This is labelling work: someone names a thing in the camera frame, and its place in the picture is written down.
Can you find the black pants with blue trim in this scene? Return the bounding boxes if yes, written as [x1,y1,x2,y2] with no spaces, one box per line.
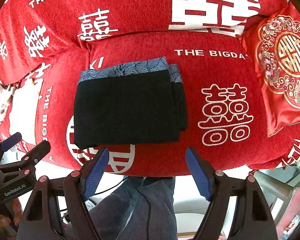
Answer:
[74,57,187,150]

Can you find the person's left hand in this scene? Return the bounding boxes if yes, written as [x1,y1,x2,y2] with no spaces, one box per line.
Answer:
[0,198,23,237]

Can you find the glass side table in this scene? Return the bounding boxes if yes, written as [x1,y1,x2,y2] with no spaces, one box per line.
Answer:
[254,161,300,239]

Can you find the white cat print cushion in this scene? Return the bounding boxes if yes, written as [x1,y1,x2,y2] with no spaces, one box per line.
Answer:
[0,77,43,145]

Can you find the person's right leg in jeans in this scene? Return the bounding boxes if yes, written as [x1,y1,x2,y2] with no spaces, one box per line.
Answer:
[122,177,177,239]

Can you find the red sofa with white characters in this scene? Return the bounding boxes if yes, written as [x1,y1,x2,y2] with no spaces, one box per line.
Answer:
[0,0,300,177]

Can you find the red embroidered satin cushion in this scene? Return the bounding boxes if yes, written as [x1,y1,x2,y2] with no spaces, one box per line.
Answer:
[237,2,300,137]

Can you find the black cable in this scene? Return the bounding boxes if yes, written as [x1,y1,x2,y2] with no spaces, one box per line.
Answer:
[58,175,153,240]

